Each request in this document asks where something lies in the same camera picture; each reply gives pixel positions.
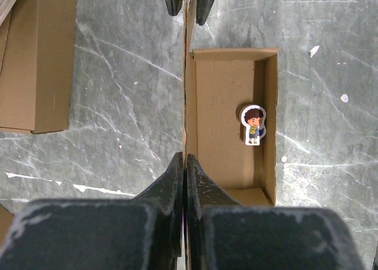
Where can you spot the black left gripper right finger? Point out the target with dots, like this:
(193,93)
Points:
(220,233)

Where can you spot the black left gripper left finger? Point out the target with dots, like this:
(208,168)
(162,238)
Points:
(144,232)

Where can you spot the cardboard box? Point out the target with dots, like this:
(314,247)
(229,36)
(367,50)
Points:
(217,84)

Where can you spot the cartoon boy eraser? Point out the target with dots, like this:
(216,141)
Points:
(253,118)

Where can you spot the small brown box by organizer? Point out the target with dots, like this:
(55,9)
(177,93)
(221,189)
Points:
(6,218)

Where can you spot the large brown box under book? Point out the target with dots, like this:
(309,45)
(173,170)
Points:
(37,50)

